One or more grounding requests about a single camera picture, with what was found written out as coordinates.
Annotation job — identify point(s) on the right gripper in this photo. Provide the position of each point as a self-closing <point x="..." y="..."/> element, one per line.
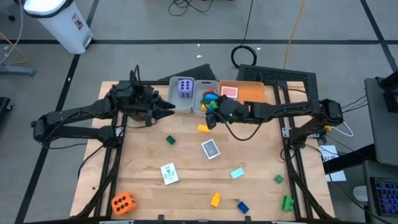
<point x="233" y="110"/>

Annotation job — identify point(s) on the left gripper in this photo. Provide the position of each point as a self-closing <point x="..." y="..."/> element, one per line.
<point x="140" y="102"/>

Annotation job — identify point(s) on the white plastic bin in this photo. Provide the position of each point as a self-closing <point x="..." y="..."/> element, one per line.
<point x="199" y="87"/>
<point x="175" y="105"/>

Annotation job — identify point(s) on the red playing card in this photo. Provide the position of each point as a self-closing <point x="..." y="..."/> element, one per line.
<point x="229" y="92"/>

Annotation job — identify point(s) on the rounded blue toy block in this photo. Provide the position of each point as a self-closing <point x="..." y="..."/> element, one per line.
<point x="211" y="109"/>

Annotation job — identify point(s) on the yellow toy block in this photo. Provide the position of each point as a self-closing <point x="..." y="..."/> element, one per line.
<point x="203" y="108"/>

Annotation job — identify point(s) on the green two-stud toy brick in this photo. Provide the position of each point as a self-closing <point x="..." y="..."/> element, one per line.
<point x="204" y="101"/>

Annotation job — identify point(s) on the purple foam die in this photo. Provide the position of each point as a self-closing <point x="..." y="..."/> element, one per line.
<point x="185" y="88"/>

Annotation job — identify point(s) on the red toy block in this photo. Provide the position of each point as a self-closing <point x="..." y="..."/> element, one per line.
<point x="209" y="92"/>

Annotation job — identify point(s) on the dark green toy brick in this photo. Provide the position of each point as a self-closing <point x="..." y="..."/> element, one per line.
<point x="170" y="139"/>

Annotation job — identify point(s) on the blue-backed card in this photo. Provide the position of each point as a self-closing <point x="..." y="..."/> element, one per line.
<point x="211" y="148"/>

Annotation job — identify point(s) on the teal toy brick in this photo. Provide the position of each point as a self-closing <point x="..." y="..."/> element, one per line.
<point x="237" y="173"/>

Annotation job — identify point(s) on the large green toy brick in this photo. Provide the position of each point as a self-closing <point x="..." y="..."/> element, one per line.
<point x="287" y="203"/>

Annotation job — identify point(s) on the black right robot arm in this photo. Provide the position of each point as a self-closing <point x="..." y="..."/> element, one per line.
<point x="280" y="110"/>

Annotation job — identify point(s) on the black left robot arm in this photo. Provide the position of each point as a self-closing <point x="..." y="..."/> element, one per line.
<point x="77" y="113"/>

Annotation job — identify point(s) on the orange translucent tray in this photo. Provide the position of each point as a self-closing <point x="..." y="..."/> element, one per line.
<point x="252" y="90"/>

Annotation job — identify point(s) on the black perforated computer case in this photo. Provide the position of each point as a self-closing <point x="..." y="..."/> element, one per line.
<point x="280" y="74"/>

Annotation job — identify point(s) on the teal playing card box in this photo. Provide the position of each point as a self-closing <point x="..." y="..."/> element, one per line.
<point x="169" y="173"/>

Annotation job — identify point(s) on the small green toy brick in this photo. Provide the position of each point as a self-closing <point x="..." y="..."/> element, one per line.
<point x="279" y="179"/>

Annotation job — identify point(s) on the yellow toy brick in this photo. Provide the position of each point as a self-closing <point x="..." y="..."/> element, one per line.
<point x="215" y="200"/>

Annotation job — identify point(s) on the dark blue toy brick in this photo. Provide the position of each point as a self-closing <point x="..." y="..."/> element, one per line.
<point x="243" y="207"/>

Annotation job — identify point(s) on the orange foam die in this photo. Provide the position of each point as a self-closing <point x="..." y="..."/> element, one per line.
<point x="124" y="203"/>

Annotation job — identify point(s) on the white paper sheet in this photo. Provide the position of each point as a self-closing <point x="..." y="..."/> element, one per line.
<point x="328" y="152"/>

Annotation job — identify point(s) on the black table clamp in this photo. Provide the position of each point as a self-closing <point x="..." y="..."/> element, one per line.
<point x="248" y="219"/>
<point x="160" y="218"/>

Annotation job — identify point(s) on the white trash can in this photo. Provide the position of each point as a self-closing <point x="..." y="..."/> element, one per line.
<point x="62" y="28"/>

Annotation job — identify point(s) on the grey desk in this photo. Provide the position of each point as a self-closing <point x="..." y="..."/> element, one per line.
<point x="379" y="137"/>

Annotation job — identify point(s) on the white computer mouse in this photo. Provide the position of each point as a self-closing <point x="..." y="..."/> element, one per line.
<point x="360" y="193"/>

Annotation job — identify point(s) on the grey stand base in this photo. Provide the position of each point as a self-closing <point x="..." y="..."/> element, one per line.
<point x="15" y="70"/>

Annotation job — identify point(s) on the black desk device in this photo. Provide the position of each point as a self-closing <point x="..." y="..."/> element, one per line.
<point x="390" y="96"/>

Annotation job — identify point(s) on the backlit black keyboard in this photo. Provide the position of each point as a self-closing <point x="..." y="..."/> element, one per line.
<point x="387" y="196"/>

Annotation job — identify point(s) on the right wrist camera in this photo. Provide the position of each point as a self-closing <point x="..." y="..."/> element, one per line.
<point x="211" y="121"/>

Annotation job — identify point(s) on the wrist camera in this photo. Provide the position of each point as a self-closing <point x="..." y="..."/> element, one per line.
<point x="211" y="121"/>
<point x="122" y="90"/>

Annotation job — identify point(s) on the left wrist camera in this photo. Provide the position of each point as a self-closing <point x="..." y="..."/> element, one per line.
<point x="122" y="90"/>

